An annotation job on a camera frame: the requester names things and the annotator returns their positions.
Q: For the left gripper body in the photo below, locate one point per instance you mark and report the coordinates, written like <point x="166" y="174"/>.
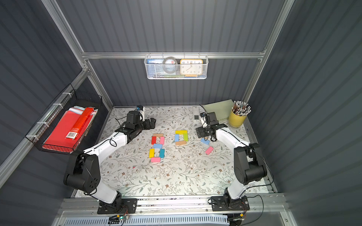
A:
<point x="147" y="124"/>

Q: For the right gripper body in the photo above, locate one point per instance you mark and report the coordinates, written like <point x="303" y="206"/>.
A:
<point x="202" y="132"/>

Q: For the red block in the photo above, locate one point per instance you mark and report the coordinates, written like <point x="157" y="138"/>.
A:
<point x="153" y="140"/>

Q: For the numbered wood block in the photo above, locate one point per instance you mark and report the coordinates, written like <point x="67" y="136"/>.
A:
<point x="158" y="134"/>

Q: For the yellow block front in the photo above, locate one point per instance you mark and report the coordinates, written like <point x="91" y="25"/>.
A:
<point x="152" y="153"/>

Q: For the yellow block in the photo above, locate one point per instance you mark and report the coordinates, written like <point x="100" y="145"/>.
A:
<point x="181" y="132"/>
<point x="152" y="153"/>

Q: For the natural wood block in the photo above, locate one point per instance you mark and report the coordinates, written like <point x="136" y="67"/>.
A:
<point x="180" y="143"/>

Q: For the teal block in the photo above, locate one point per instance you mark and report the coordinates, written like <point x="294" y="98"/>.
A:
<point x="162" y="153"/>

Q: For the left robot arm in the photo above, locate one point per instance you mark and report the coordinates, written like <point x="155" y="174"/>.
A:
<point x="83" y="168"/>

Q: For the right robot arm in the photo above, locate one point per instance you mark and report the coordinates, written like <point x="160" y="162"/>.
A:
<point x="249" y="166"/>

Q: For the white remote control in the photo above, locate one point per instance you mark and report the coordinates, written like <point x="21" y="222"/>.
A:
<point x="196" y="113"/>

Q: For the pale green book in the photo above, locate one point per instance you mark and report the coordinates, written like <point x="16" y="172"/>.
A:
<point x="222" y="109"/>

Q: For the yellow pencil cup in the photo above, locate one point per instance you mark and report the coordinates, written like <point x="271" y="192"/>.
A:
<point x="236" y="120"/>

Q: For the orange alarm clock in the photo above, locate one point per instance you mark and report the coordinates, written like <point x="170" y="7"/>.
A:
<point x="191" y="67"/>

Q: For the red folders stack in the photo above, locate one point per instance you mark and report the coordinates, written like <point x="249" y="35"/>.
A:
<point x="71" y="128"/>

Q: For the white wire wall basket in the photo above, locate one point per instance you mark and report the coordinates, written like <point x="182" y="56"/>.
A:
<point x="154" y="69"/>

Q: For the black wire side basket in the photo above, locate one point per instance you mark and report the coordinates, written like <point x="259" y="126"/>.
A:
<point x="45" y="126"/>

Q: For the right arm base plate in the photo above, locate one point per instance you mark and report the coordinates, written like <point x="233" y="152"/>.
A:
<point x="223" y="203"/>

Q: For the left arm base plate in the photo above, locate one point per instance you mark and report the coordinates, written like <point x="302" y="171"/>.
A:
<point x="119" y="206"/>

